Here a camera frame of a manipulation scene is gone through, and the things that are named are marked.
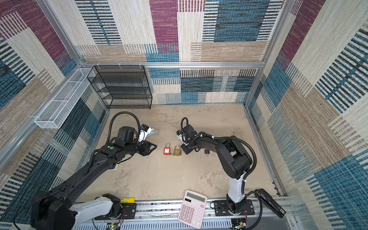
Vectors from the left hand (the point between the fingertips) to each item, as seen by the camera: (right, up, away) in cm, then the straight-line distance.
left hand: (153, 143), depth 80 cm
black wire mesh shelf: (-30, +37, +30) cm, 57 cm away
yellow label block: (-14, -29, -4) cm, 33 cm away
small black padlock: (+31, -8, +14) cm, 36 cm away
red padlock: (+6, -7, +14) cm, 17 cm away
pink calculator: (+21, -32, -7) cm, 39 cm away
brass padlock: (+12, -7, +15) cm, 20 cm away
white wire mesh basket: (-47, +14, -9) cm, 50 cm away
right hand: (+19, -7, +16) cm, 26 cm away
